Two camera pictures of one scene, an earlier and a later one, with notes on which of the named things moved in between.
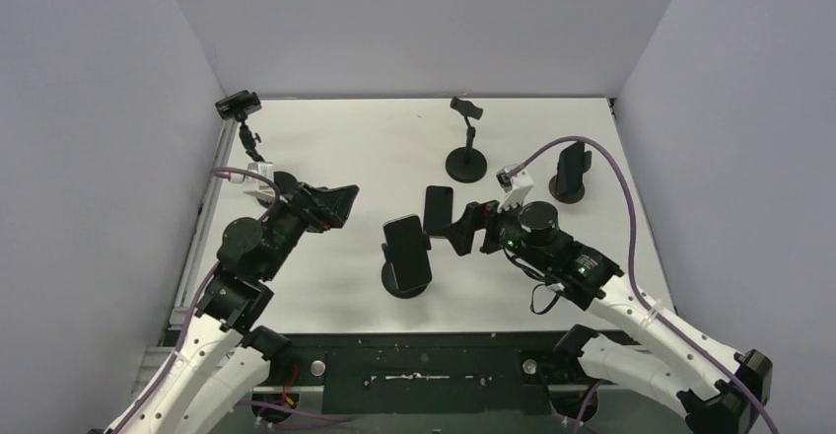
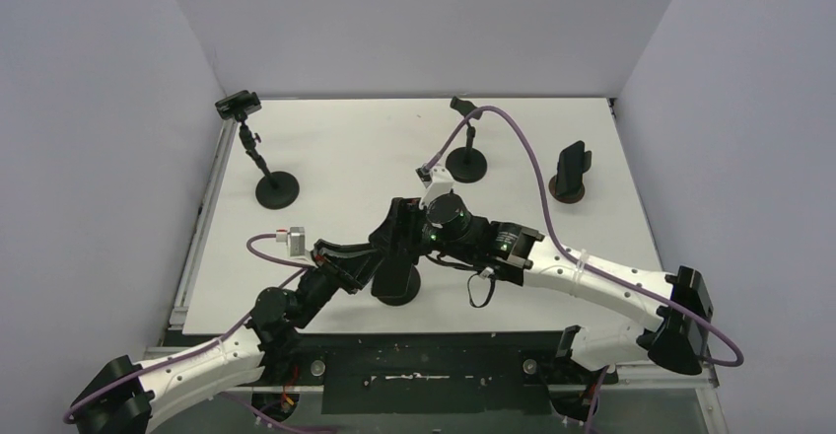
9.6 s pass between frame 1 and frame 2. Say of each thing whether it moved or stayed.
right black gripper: moved
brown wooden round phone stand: stayed
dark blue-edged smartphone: stayed
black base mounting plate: stayed
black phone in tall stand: stayed
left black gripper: moved
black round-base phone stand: stayed
